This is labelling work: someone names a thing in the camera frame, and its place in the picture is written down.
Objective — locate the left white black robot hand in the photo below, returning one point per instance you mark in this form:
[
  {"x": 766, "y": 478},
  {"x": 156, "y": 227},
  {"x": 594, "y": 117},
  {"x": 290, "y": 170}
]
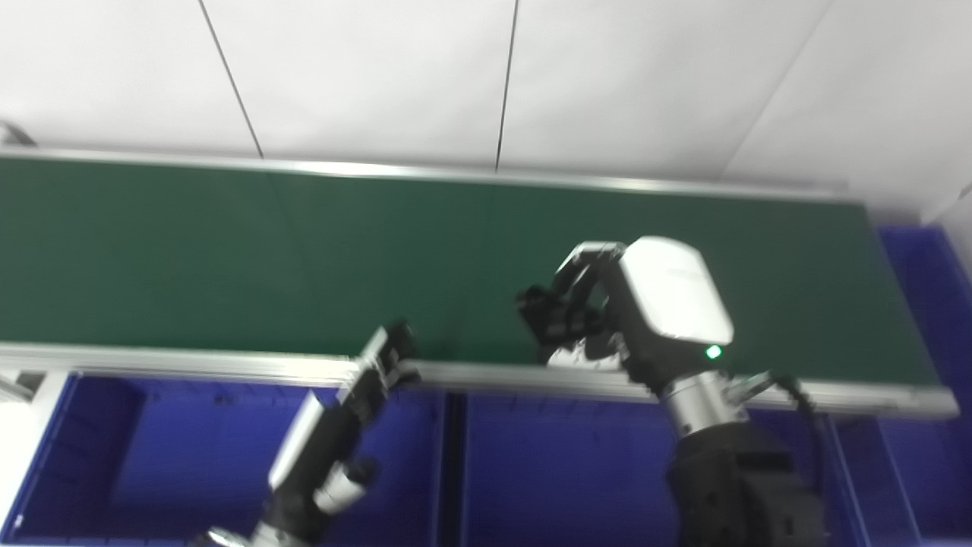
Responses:
[{"x": 319, "y": 456}]

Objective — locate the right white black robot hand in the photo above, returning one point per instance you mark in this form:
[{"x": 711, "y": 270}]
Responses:
[{"x": 672, "y": 296}]

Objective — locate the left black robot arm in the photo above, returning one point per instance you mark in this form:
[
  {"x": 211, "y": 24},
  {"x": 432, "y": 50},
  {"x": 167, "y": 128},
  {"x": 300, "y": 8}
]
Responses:
[{"x": 243, "y": 538}]

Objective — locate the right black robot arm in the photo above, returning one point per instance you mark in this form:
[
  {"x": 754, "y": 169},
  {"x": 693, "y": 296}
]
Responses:
[{"x": 736, "y": 486}]

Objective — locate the blue plastic bin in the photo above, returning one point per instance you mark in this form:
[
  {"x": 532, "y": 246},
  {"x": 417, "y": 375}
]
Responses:
[
  {"x": 926, "y": 471},
  {"x": 190, "y": 456},
  {"x": 562, "y": 471}
]

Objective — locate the green conveyor belt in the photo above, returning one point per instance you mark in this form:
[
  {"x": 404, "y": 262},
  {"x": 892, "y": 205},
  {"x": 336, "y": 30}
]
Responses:
[
  {"x": 228, "y": 258},
  {"x": 190, "y": 363}
]

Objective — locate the white conveyor support bracket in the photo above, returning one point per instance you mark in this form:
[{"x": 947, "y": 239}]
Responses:
[{"x": 23, "y": 441}]

